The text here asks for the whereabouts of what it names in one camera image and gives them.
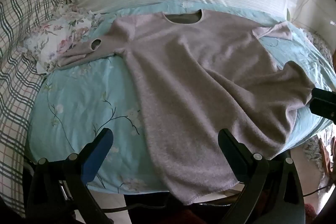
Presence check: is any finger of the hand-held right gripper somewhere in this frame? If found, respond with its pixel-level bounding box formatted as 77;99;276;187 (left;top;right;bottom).
311;87;336;101
309;97;336;125

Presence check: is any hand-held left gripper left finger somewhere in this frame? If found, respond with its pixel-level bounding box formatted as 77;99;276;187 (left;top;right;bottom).
26;128;114;224

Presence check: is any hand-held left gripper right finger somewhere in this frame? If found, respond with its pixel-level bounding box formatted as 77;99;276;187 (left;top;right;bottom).
218;128;306;224

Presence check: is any floral pillow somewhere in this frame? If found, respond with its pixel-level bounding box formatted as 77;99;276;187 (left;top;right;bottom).
24;4;105;74

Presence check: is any plaid blanket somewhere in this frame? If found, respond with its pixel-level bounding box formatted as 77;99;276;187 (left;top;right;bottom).
0;0;71;218

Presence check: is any thin wall cable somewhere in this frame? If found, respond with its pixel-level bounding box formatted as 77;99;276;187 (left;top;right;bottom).
292;0;311;23

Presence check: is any pink knit sweater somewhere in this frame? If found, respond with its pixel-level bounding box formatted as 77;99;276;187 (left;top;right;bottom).
56;9;315;206

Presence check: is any light blue floral quilt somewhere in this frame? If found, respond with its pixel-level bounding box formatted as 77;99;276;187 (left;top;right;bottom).
25;1;336;194

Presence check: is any patterned bed skirt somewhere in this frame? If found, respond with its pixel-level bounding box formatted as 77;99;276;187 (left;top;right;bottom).
302;28;336;188

